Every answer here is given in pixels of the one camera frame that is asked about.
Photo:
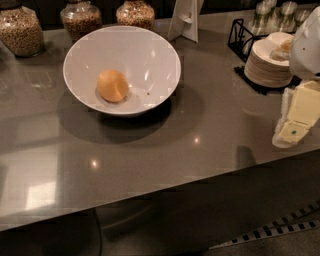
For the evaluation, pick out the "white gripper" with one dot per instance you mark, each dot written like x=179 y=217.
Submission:
x=306 y=53

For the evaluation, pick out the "orange fruit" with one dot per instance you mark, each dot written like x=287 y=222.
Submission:
x=112 y=86

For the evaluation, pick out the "white ceramic bowl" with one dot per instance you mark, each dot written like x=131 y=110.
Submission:
x=148 y=61

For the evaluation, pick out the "stack of white plates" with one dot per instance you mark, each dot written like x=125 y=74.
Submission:
x=268 y=61

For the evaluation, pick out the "black mat under plates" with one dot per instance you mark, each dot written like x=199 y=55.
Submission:
x=295 y=81

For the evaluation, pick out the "left drinking glass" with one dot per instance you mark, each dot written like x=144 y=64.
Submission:
x=263 y=18

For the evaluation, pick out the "drinking glass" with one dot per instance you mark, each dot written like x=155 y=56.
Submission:
x=300 y=17
x=285 y=18
x=263 y=18

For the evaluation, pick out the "right drinking glass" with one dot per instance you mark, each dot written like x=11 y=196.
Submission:
x=300 y=17

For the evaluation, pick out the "middle drinking glass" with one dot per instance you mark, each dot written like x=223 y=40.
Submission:
x=285 y=18

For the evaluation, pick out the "black white striped strip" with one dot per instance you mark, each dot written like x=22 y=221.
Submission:
x=292 y=223

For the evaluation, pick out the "white folded card stand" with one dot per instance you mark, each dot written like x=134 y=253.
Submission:
x=184 y=21

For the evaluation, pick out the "right glass cereal jar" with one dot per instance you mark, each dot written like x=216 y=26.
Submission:
x=136 y=13

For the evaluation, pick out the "glass cereal jar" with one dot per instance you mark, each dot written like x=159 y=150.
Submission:
x=136 y=13
x=20 y=29
x=80 y=17

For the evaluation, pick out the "middle glass cereal jar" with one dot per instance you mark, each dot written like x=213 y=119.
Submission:
x=80 y=17

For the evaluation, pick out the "left glass cereal jar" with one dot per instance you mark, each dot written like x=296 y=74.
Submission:
x=20 y=29

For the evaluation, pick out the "black wire rack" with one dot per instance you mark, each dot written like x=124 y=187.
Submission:
x=242 y=37

